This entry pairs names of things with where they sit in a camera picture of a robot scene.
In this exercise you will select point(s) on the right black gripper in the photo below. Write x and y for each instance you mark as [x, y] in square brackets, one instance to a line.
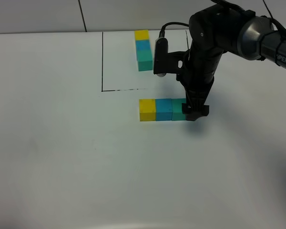
[197, 78]

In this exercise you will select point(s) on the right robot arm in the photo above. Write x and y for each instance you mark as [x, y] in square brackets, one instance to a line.
[222, 28]

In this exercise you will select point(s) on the green template cube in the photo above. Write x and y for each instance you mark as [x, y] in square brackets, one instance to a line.
[144, 60]

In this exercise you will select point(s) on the blue template cube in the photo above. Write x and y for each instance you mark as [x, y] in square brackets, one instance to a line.
[142, 45]

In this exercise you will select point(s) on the yellow template cube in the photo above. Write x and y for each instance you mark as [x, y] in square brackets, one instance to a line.
[141, 35]

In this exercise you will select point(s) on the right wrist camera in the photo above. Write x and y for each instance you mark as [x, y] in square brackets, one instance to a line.
[167, 62]

